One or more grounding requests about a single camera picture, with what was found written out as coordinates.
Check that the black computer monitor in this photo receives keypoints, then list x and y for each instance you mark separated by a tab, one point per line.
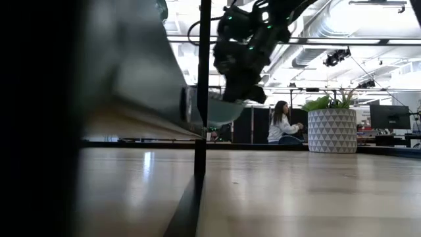
389	116

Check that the person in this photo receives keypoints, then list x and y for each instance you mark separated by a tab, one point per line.
279	128

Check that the black ceiling lamp cluster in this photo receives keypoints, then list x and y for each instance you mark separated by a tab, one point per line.
335	57
367	84

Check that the succulent in white patterned pot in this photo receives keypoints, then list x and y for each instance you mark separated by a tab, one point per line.
332	131

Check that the cluttered background desk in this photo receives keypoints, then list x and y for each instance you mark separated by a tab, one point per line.
385	141

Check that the teal patterned mini bowl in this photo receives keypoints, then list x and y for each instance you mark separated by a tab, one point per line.
223	113

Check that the black background robot arm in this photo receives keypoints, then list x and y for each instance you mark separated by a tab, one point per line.
225	133

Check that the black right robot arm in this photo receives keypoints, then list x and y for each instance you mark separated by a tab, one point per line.
250	23

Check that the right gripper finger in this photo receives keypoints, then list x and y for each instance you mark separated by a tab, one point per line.
257	94
235	93

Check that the black overhead frame beam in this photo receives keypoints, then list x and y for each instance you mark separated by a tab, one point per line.
383	41

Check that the black camera mount panel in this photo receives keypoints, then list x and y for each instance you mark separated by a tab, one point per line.
33	131

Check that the silver ceiling ventilation duct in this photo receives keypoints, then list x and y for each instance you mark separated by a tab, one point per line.
307	56

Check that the black aluminium table frame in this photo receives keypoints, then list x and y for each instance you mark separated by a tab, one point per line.
237	145

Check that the grey metal camera mount bracket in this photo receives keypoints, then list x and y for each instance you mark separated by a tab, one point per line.
138	82

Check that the black divider post with base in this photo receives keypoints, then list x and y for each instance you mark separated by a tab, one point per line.
204	66

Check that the black room divider panels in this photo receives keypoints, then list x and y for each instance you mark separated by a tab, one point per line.
260	125

